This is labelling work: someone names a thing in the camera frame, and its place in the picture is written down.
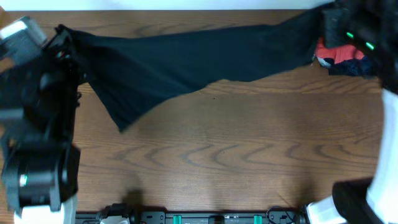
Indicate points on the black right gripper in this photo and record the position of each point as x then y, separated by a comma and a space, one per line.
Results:
336, 22

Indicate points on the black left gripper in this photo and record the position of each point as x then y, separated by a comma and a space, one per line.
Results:
61, 55

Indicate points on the black t-shirt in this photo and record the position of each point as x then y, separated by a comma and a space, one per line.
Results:
132, 76

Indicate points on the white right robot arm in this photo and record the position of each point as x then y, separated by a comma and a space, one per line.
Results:
370, 26

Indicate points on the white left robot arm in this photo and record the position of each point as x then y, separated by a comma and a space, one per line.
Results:
39, 98

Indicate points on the red printed t-shirt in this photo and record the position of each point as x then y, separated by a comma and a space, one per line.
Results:
337, 54

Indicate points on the dark navy garment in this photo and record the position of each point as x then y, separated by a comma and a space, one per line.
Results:
353, 68

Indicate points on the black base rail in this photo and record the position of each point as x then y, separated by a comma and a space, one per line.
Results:
122, 213

